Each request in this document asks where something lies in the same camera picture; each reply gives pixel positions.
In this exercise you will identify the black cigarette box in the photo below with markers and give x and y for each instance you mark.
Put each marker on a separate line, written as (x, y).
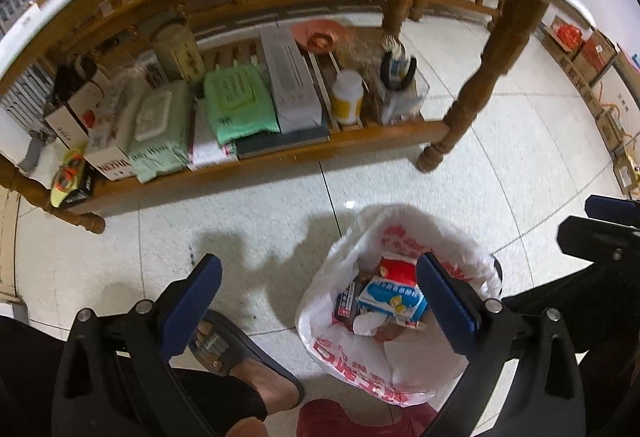
(346, 305)

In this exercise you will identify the green wipes pack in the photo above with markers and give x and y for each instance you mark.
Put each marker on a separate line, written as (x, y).
(238, 103)

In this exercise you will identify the beige tea tin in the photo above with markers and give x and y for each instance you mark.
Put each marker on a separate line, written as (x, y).
(176, 50)

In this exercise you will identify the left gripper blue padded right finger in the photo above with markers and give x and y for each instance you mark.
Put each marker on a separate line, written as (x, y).
(453, 302)

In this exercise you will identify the red paper cup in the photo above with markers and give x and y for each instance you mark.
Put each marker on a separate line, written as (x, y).
(398, 268)

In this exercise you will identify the dark hardcover book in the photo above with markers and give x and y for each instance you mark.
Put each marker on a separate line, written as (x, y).
(265, 143)

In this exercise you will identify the baby wipes pack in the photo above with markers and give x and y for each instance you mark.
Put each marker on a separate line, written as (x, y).
(160, 144)

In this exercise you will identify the cardboard boxes by wall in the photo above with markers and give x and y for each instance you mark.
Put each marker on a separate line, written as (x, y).
(608, 82)

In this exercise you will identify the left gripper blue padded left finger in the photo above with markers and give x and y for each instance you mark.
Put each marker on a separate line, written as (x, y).
(184, 304)

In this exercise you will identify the crumpled white tissue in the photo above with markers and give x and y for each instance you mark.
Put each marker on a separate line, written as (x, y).
(367, 324)

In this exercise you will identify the wooden coffee table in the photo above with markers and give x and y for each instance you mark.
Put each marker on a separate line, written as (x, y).
(280, 17)

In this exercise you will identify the red plastic stool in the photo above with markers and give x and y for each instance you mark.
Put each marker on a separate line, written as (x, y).
(327, 418)

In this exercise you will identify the white pill bottle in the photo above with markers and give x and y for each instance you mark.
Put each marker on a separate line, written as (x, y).
(346, 97)

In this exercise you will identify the blue white milk carton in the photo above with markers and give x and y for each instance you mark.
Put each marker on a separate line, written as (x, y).
(404, 303)

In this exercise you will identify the clear plastic organizer box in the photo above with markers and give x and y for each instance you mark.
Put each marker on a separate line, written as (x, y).
(397, 94)

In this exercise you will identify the red white small box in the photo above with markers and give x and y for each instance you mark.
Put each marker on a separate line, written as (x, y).
(205, 149)

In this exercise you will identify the blue black finger of the right gripper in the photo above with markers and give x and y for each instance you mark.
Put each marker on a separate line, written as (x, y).
(610, 232)

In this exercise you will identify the white Nezha box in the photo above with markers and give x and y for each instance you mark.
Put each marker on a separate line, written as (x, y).
(111, 162)

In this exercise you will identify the pink plate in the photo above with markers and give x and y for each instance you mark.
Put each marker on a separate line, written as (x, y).
(321, 36)

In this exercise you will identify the white carton box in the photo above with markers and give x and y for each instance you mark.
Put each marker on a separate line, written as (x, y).
(297, 104)

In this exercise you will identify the white plastic trash bag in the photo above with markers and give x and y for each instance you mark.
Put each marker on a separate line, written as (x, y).
(399, 365)

